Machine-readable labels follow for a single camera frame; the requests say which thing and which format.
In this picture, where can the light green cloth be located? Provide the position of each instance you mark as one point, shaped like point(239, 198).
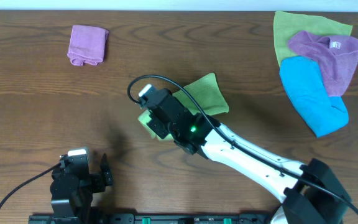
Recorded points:
point(207, 94)

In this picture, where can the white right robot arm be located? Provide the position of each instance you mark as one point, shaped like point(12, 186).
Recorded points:
point(309, 193)

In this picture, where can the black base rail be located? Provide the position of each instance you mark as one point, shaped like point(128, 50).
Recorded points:
point(182, 218)

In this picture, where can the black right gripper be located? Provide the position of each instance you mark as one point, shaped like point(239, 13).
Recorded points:
point(156, 128)

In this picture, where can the folded pink cloth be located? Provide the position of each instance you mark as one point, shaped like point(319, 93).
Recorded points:
point(87, 45)

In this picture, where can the large green cloth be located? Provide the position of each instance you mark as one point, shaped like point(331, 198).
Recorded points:
point(286, 25)

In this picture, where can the blue cloth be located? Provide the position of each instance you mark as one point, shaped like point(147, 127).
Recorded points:
point(303, 84)

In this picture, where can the purple cloth with tag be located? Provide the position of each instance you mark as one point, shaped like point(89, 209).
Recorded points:
point(336, 55)

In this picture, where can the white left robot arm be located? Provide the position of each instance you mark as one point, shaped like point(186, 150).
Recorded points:
point(73, 188)

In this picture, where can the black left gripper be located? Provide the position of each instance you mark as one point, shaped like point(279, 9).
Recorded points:
point(63, 169)

